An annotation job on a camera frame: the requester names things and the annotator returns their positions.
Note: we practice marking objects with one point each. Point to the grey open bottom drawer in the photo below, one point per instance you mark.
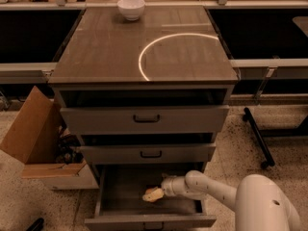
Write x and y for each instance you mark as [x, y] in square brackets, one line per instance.
[120, 206]

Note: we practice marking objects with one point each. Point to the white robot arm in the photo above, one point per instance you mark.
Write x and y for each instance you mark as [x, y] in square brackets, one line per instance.
[258, 203]

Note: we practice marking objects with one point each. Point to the metal rail right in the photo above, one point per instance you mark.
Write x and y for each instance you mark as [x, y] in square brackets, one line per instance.
[271, 80]

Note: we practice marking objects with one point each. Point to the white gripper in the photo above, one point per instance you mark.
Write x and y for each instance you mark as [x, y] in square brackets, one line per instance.
[168, 187]

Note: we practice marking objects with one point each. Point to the grey drawer cabinet wood top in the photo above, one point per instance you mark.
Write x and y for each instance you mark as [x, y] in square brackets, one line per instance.
[171, 56]

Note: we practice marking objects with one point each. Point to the grey top drawer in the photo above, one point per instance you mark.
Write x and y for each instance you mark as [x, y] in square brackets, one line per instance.
[145, 120]

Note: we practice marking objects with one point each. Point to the open cardboard box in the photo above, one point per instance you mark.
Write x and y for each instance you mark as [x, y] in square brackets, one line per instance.
[33, 140]

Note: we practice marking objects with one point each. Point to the grey middle drawer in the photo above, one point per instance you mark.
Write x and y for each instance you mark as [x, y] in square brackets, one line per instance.
[148, 153]

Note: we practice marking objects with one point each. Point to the orange fruit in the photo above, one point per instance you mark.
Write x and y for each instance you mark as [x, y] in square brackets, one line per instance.
[150, 190]

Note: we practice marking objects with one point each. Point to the white ceramic bowl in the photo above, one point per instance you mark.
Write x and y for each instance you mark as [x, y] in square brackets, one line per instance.
[131, 9]

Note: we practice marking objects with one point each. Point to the black object on floor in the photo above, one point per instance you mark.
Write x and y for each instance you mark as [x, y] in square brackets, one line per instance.
[36, 225]

